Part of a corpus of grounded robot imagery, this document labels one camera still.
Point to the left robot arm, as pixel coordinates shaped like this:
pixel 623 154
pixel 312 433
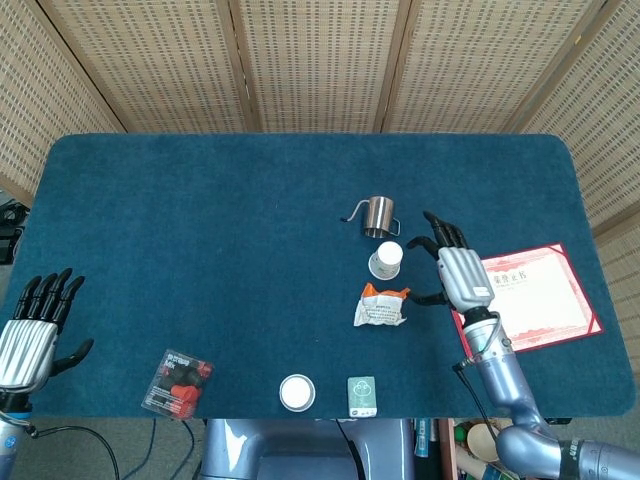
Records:
pixel 7 445

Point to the white paper cup blue flower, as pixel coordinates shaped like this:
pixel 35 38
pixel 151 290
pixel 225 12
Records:
pixel 296 391

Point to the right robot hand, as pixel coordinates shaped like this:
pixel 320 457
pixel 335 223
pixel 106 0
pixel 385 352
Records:
pixel 465 280

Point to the steel gooseneck pour-over kettle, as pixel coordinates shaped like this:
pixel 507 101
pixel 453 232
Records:
pixel 377 215

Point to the beige paper bowl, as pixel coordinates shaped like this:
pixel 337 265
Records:
pixel 480 440

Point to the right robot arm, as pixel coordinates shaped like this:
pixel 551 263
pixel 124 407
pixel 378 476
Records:
pixel 500 380

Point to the white paper cup green flower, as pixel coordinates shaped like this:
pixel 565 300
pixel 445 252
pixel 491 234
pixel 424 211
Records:
pixel 389 255

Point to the brown clutter bin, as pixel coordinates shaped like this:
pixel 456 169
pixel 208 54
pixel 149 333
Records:
pixel 447 450

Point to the blue carpet table mat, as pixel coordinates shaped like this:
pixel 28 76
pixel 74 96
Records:
pixel 200 250

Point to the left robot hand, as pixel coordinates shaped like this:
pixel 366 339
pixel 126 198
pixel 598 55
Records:
pixel 25 350

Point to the black equipment on floor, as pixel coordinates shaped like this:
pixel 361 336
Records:
pixel 7 240

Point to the clear box red black contents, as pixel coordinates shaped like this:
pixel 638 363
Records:
pixel 175 385

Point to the red certificate folder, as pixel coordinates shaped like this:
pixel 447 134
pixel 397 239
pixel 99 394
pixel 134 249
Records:
pixel 550 300

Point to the green tissue pack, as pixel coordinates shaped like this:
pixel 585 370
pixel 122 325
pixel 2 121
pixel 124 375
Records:
pixel 362 395

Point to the blue-grey robot torso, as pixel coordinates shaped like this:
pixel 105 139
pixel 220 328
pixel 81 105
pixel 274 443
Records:
pixel 300 450

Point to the bamboo folding screen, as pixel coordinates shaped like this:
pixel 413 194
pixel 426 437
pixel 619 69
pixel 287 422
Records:
pixel 320 60

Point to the crumpled white orange snack wrapper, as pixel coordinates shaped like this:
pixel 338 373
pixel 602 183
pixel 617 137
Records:
pixel 380 310

